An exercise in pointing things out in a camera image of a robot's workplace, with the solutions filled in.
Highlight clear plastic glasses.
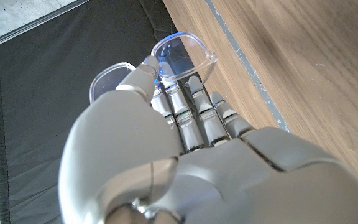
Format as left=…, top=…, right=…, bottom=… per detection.
left=88, top=30, right=219, bottom=105

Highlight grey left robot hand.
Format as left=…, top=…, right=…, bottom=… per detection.
left=57, top=55, right=358, bottom=224

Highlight grey tape line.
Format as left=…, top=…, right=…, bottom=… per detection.
left=204, top=0, right=291, bottom=133

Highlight grey backdrop crossbar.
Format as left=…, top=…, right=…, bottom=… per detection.
left=0, top=0, right=90, bottom=50

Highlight dark grey fabric mat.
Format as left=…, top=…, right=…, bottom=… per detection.
left=0, top=0, right=198, bottom=224

